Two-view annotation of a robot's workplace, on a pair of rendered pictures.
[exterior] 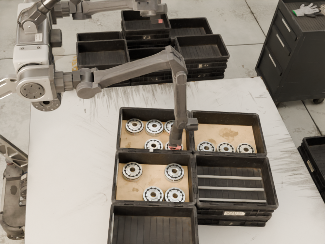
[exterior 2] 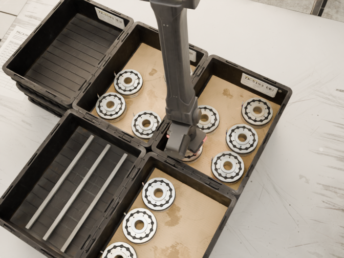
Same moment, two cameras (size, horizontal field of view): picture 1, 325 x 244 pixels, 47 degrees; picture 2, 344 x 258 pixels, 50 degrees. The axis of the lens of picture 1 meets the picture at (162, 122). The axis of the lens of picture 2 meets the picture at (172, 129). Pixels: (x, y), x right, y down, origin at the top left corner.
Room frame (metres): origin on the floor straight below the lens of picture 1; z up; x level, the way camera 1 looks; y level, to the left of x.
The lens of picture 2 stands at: (1.48, -0.43, 1.96)
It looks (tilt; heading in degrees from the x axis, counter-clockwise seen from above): 66 degrees down; 132
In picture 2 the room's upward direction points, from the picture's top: 6 degrees counter-clockwise
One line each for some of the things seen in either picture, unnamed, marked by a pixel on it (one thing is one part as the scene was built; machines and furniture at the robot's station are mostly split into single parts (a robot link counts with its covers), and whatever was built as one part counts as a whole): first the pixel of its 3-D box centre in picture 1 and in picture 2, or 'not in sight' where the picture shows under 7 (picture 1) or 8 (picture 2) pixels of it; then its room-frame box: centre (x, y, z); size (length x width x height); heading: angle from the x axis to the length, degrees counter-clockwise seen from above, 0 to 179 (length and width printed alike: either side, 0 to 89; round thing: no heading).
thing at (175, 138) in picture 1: (176, 133); (186, 130); (1.23, -0.08, 0.98); 0.10 x 0.07 x 0.07; 1
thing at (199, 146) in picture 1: (206, 148); (158, 193); (1.25, -0.26, 0.86); 0.10 x 0.10 x 0.01
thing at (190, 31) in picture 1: (186, 42); not in sight; (2.86, -0.14, 0.31); 0.40 x 0.30 x 0.34; 106
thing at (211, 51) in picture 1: (198, 67); not in sight; (2.48, -0.25, 0.37); 0.40 x 0.30 x 0.45; 106
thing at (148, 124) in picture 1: (154, 126); (241, 138); (1.36, 0.04, 0.86); 0.10 x 0.10 x 0.01
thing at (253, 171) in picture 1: (231, 185); (75, 187); (1.03, -0.39, 0.87); 0.40 x 0.30 x 0.11; 96
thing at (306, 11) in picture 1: (306, 9); not in sight; (2.74, -1.04, 0.88); 0.25 x 0.19 x 0.03; 106
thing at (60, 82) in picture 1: (62, 82); not in sight; (1.05, 0.41, 1.45); 0.09 x 0.08 x 0.12; 16
